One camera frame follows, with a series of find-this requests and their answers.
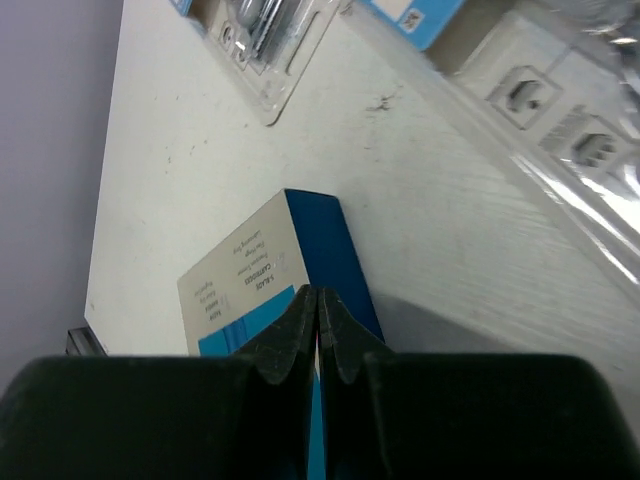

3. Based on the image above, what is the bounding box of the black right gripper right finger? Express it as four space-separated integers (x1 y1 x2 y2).
318 289 639 479

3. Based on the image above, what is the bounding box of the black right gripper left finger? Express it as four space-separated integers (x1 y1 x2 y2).
1 286 317 479

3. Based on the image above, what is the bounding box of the grey blue Harry's box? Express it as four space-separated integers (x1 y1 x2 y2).
177 189 384 479

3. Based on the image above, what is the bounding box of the clear blister razor pack left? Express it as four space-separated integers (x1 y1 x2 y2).
343 1 639 298

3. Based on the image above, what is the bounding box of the clear blister razor pack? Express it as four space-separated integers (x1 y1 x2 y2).
343 1 639 298
171 0 340 126

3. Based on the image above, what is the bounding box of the clear blister razor pack middle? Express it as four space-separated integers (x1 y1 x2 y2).
171 0 340 126

